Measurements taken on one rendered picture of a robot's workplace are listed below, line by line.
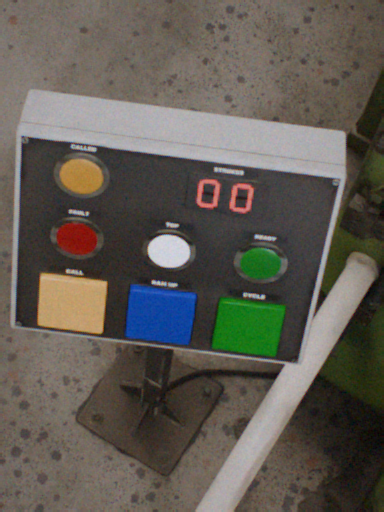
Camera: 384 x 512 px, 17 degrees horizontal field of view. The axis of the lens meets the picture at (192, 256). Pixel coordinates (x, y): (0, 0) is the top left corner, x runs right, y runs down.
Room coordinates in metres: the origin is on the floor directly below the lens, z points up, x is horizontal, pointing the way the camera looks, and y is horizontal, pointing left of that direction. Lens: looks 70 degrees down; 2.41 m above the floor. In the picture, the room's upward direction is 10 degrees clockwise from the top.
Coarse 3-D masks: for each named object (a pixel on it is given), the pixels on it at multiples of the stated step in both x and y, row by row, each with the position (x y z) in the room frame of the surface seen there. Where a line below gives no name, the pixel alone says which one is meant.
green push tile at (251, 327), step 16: (224, 304) 0.45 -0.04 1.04; (240, 304) 0.45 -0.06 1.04; (256, 304) 0.45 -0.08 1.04; (272, 304) 0.46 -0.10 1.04; (224, 320) 0.43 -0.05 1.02; (240, 320) 0.44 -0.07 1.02; (256, 320) 0.44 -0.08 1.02; (272, 320) 0.44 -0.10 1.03; (224, 336) 0.42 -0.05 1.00; (240, 336) 0.42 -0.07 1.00; (256, 336) 0.43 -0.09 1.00; (272, 336) 0.43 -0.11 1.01; (240, 352) 0.41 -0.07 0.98; (256, 352) 0.41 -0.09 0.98; (272, 352) 0.42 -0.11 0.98
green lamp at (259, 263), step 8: (256, 248) 0.49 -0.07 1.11; (264, 248) 0.49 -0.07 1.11; (248, 256) 0.48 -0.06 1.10; (256, 256) 0.49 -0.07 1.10; (264, 256) 0.49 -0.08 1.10; (272, 256) 0.49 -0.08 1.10; (240, 264) 0.48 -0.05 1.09; (248, 264) 0.48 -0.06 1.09; (256, 264) 0.48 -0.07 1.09; (264, 264) 0.48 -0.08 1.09; (272, 264) 0.48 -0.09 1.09; (280, 264) 0.48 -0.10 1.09; (248, 272) 0.47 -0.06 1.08; (256, 272) 0.47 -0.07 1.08; (264, 272) 0.48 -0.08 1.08; (272, 272) 0.48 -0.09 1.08
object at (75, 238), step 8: (72, 224) 0.48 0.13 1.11; (80, 224) 0.48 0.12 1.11; (64, 232) 0.47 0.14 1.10; (72, 232) 0.47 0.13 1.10; (80, 232) 0.48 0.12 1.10; (88, 232) 0.48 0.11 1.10; (64, 240) 0.47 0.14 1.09; (72, 240) 0.47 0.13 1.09; (80, 240) 0.47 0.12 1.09; (88, 240) 0.47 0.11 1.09; (96, 240) 0.47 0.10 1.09; (64, 248) 0.46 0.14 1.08; (72, 248) 0.46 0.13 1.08; (80, 248) 0.46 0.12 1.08; (88, 248) 0.47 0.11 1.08
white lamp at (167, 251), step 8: (160, 240) 0.48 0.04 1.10; (168, 240) 0.48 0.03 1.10; (176, 240) 0.48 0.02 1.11; (152, 248) 0.48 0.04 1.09; (160, 248) 0.48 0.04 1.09; (168, 248) 0.48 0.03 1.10; (176, 248) 0.48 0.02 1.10; (184, 248) 0.48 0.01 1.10; (152, 256) 0.47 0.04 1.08; (160, 256) 0.47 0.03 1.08; (168, 256) 0.47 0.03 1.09; (176, 256) 0.47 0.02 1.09; (184, 256) 0.48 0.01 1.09; (160, 264) 0.47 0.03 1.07; (168, 264) 0.47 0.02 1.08; (176, 264) 0.47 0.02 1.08
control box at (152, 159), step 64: (64, 128) 0.55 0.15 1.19; (128, 128) 0.57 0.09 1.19; (192, 128) 0.58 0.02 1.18; (256, 128) 0.60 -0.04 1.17; (64, 192) 0.50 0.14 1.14; (128, 192) 0.51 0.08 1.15; (192, 192) 0.52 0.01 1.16; (256, 192) 0.53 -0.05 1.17; (320, 192) 0.54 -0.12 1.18; (64, 256) 0.46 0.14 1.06; (128, 256) 0.47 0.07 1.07; (192, 256) 0.48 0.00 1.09; (320, 256) 0.50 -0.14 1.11
